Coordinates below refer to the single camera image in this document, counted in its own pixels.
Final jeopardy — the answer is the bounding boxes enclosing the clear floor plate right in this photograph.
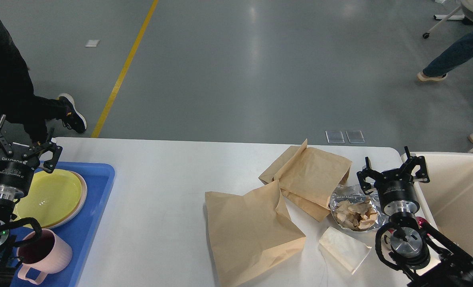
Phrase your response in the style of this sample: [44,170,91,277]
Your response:
[346,130,366,144]

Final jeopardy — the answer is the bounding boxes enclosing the blue plastic tray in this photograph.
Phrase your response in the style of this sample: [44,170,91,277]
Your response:
[40,161,116,287]

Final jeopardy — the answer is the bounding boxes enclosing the foil tray with crumpled paper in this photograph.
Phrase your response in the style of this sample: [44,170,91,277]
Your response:
[329,184,388,232]

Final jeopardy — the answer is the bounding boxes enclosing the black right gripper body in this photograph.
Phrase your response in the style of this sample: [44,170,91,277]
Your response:
[374,171,420,216]

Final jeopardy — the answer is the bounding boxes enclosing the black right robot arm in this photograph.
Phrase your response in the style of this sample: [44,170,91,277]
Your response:
[357,147,473,287]

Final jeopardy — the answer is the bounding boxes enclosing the white chair base right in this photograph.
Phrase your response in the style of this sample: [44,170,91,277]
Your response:
[422,0,473,82]

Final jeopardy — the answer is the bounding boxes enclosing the large brown paper bag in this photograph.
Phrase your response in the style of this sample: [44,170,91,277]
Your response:
[205,181,306,287]

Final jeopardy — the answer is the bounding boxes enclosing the beige plastic bin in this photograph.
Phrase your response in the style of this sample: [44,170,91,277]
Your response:
[414,152,473,257]

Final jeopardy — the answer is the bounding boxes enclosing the clear floor plate left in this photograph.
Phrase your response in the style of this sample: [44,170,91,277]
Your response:
[325,130,345,145]

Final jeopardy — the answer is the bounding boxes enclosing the pink plate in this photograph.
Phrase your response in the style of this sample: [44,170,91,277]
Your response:
[49,171,87,228]

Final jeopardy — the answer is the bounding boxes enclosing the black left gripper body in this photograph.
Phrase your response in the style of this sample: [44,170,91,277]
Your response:
[0,145,37,200]

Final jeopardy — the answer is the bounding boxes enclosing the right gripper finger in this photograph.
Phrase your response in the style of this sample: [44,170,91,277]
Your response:
[394,147,430,183]
[357,157,385,197]

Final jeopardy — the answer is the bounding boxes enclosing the person in black clothes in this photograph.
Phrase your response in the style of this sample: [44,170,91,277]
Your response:
[0,20,87,145]

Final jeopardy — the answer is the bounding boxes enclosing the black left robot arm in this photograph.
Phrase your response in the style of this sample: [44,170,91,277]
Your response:
[0,115,63,287]

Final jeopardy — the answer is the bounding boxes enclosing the clear floor plate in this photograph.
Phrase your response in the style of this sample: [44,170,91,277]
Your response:
[346,130,366,144]
[325,130,345,145]

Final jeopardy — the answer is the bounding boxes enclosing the red object under arm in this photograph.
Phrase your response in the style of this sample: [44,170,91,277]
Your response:
[416,216,430,229]

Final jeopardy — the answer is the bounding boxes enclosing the yellow plastic plate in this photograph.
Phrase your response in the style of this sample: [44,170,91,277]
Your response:
[14,169,81,228]

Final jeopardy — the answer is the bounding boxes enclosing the white paper napkin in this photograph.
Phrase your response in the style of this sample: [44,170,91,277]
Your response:
[319,227,371,275]

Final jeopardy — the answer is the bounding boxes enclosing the pink ribbed mug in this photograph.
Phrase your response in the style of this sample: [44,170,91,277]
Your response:
[16,229,73,285]

